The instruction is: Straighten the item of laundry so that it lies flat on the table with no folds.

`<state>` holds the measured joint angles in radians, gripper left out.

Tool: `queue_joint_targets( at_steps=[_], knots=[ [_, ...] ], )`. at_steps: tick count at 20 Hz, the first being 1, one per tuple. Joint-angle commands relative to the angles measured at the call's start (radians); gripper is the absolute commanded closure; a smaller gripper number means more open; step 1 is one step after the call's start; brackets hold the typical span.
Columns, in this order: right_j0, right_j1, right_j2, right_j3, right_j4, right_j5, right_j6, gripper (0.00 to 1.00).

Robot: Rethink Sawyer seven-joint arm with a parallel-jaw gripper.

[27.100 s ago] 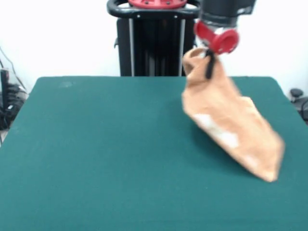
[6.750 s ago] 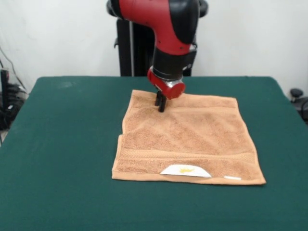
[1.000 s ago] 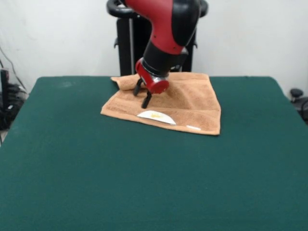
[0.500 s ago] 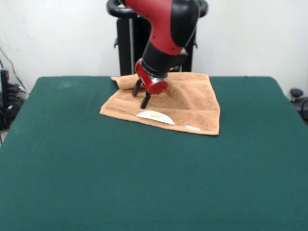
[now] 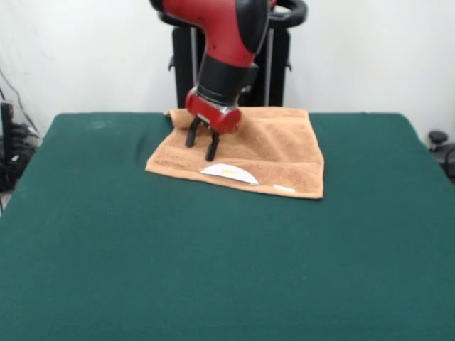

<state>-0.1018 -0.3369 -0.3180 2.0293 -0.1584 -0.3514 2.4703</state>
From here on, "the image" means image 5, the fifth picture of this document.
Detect tan terry towel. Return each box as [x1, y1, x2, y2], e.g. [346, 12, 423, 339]
[145, 105, 325, 200]

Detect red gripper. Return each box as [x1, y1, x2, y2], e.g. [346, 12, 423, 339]
[184, 87, 243, 161]

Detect black robot pedestal with handle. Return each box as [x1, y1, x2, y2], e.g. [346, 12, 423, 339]
[166, 0, 309, 107]

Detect black cable bundle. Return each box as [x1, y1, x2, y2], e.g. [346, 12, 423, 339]
[0, 122, 44, 195]

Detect dark green table cloth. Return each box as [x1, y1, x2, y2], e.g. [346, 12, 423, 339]
[0, 112, 455, 341]

